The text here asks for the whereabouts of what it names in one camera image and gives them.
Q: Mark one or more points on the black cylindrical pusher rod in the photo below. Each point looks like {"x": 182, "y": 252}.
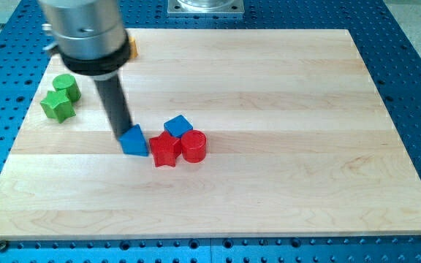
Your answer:
{"x": 114, "y": 102}

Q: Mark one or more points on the blue triangle block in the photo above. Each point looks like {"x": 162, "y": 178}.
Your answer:
{"x": 133, "y": 142}

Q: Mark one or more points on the blue cube block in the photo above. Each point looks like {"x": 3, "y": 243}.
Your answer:
{"x": 177, "y": 126}

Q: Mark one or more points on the yellow block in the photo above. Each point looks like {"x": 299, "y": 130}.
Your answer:
{"x": 133, "y": 48}

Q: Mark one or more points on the green cylinder block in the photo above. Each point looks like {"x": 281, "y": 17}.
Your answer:
{"x": 68, "y": 83}

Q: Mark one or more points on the green star block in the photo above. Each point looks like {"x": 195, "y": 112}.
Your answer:
{"x": 57, "y": 105}

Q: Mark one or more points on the red star block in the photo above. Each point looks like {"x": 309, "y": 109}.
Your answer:
{"x": 165, "y": 149}

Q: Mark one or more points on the red cylinder block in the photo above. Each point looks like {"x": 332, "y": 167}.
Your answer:
{"x": 194, "y": 144}

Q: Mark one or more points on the blue perforated metal table plate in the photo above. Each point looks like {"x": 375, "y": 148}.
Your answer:
{"x": 390, "y": 57}

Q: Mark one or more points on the wooden board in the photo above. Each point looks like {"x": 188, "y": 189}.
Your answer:
{"x": 299, "y": 143}

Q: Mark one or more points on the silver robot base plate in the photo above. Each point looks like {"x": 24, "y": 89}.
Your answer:
{"x": 201, "y": 7}

